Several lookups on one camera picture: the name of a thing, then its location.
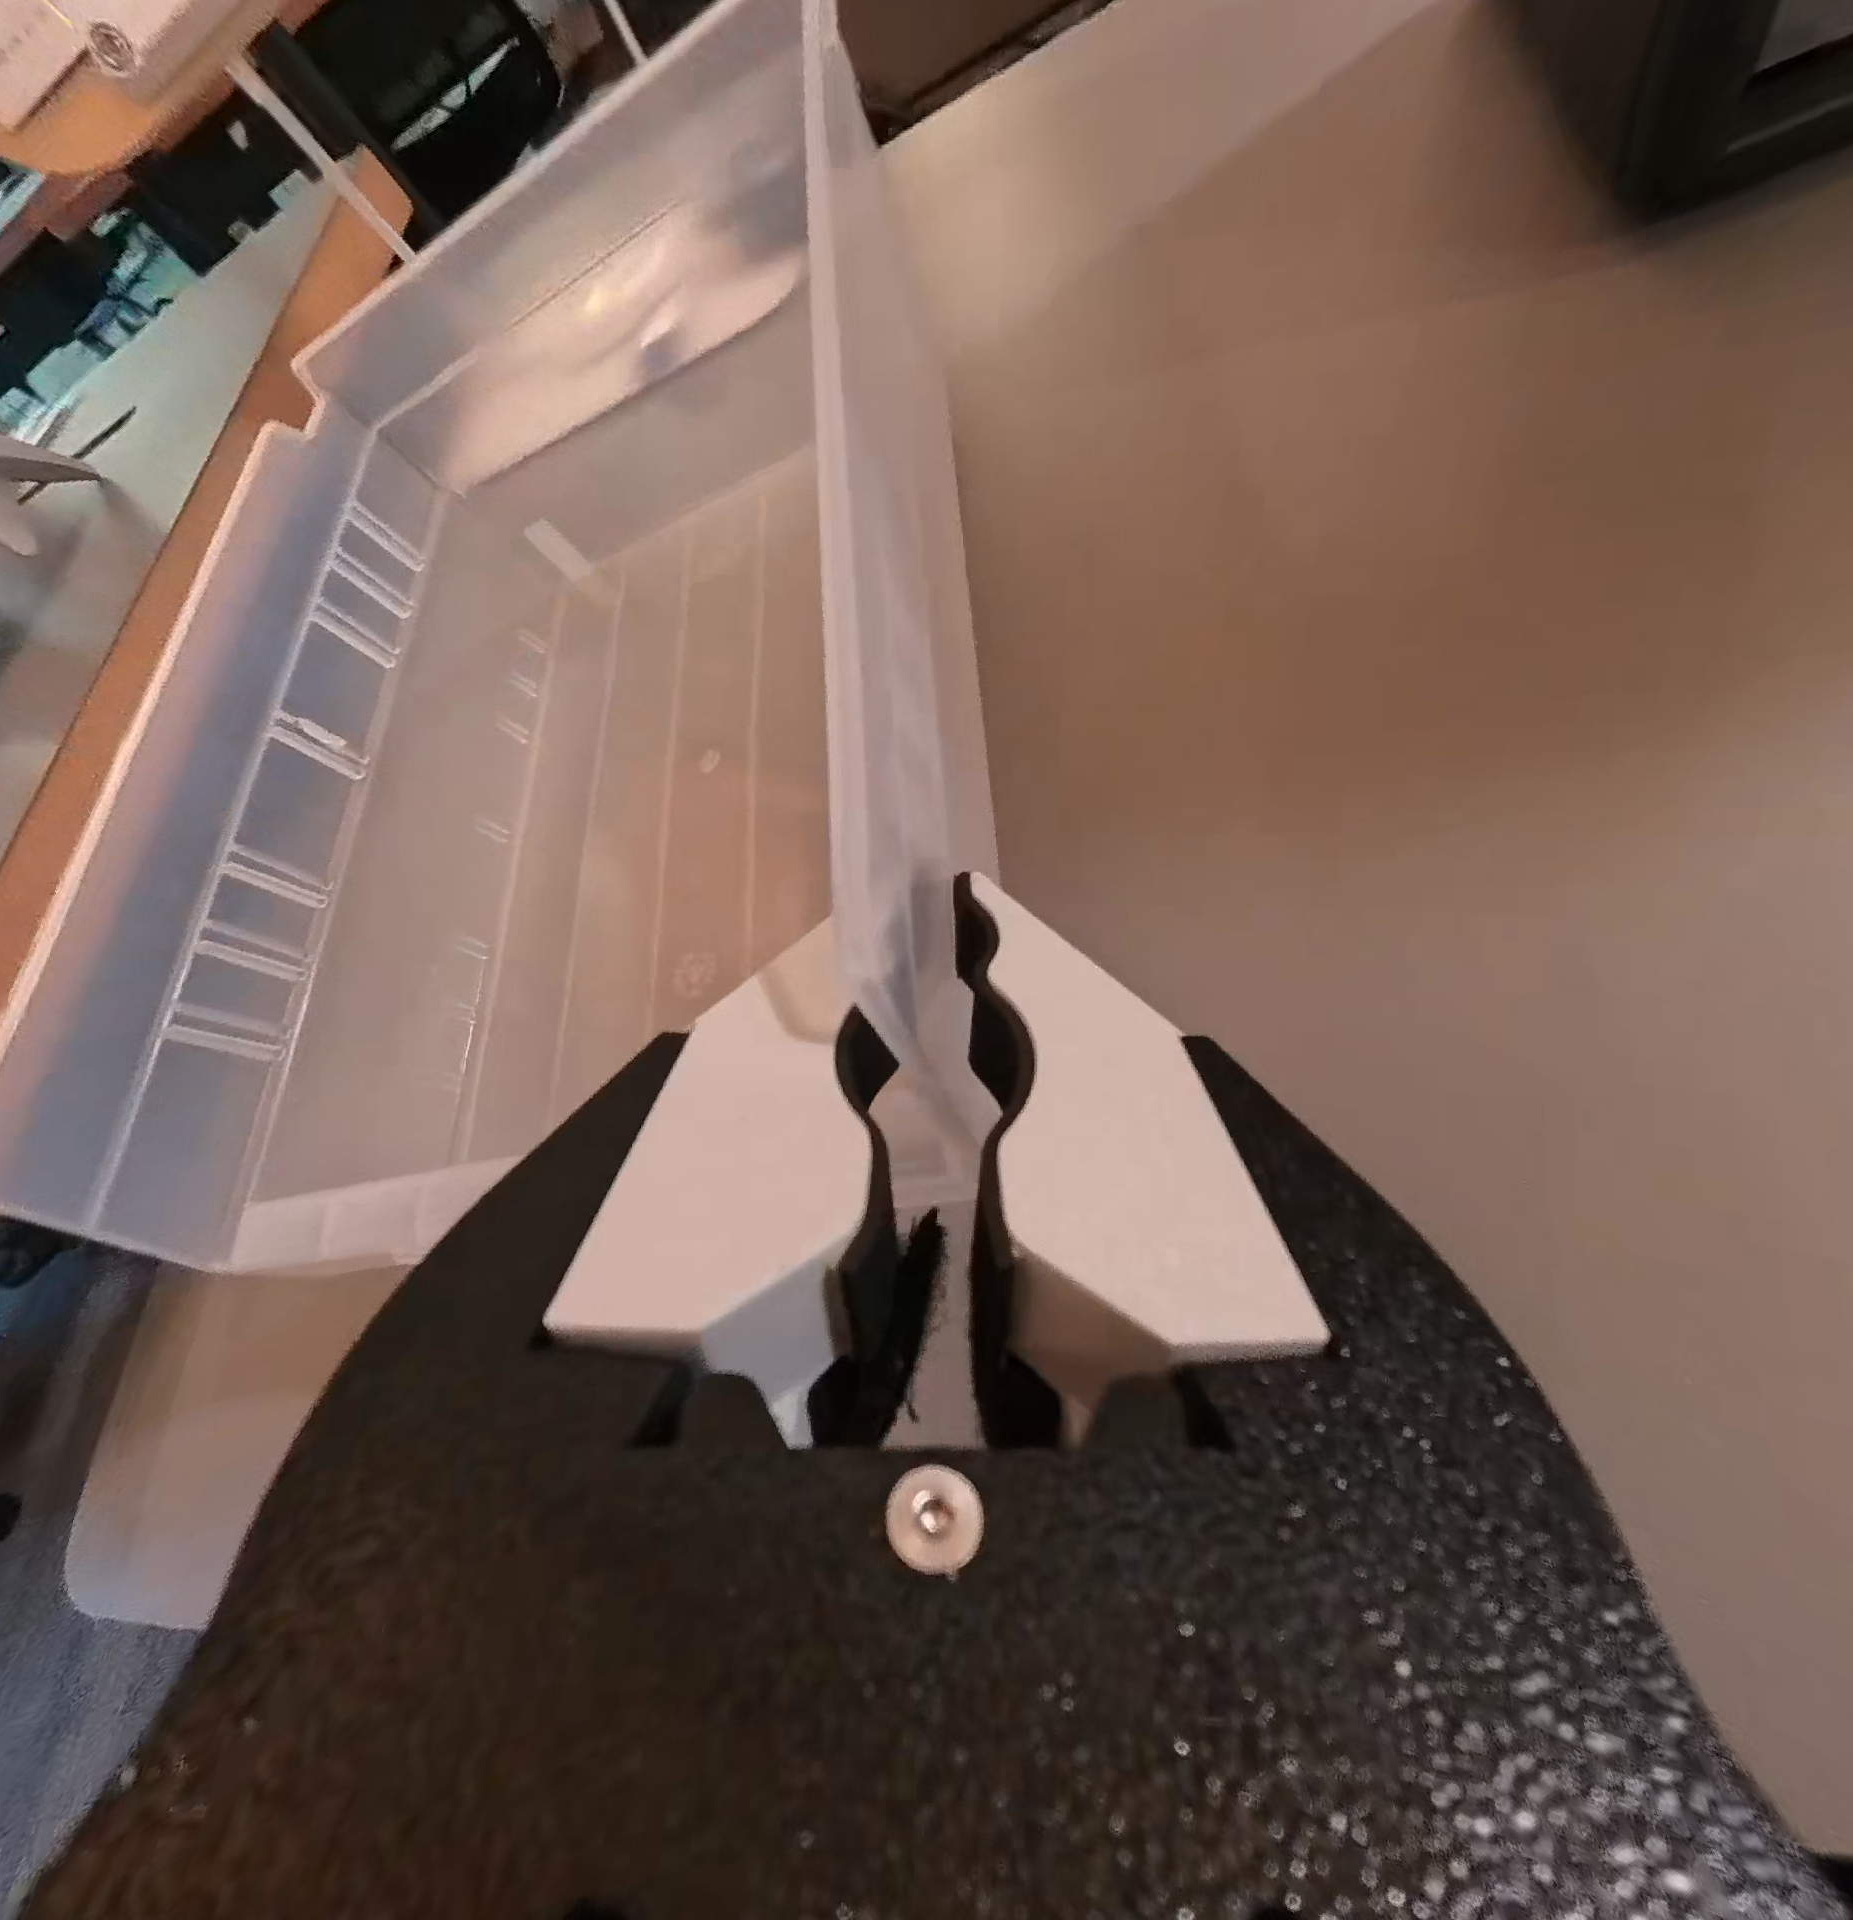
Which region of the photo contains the clear plastic bin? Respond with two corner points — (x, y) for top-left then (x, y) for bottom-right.
(0, 0), (1016, 1291)

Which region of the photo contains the black drawer cabinet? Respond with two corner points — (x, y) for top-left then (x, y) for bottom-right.
(1608, 0), (1853, 218)

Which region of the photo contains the grey desk with wooden edge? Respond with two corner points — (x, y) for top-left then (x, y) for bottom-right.
(0, 0), (416, 1038)

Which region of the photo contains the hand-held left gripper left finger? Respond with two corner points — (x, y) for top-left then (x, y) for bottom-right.
(541, 944), (911, 1451)

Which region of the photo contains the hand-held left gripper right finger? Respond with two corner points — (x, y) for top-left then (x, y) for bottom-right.
(948, 875), (1333, 1445)

